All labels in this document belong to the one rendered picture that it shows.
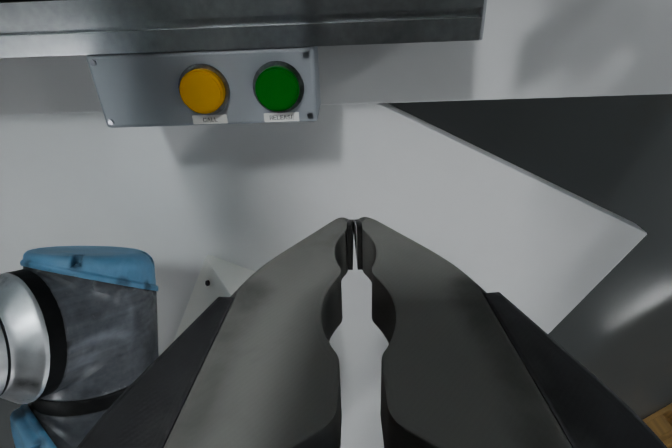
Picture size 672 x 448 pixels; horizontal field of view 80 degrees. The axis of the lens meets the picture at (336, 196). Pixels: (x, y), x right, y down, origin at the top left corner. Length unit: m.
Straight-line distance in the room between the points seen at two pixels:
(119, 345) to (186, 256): 0.22
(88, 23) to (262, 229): 0.31
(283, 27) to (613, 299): 1.93
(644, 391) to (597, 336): 0.50
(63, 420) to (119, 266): 0.15
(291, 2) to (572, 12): 0.31
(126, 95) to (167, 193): 0.19
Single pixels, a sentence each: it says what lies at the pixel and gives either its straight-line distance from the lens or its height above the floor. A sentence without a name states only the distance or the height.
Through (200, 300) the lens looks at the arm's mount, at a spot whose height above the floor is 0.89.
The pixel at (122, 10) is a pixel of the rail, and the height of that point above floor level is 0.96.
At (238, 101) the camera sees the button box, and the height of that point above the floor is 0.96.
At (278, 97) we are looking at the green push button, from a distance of 0.38.
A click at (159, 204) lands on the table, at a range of 0.61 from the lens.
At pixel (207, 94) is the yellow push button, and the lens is 0.40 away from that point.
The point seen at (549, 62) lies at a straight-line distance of 0.54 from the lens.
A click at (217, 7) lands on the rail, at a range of 0.40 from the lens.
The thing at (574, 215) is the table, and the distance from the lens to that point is 0.64.
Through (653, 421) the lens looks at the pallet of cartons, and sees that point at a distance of 2.83.
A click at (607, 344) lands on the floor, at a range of 2.32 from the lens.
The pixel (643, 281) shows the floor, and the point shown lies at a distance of 2.13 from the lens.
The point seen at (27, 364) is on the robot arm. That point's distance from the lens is 0.43.
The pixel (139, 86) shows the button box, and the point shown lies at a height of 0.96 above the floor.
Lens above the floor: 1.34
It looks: 62 degrees down
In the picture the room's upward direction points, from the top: 178 degrees counter-clockwise
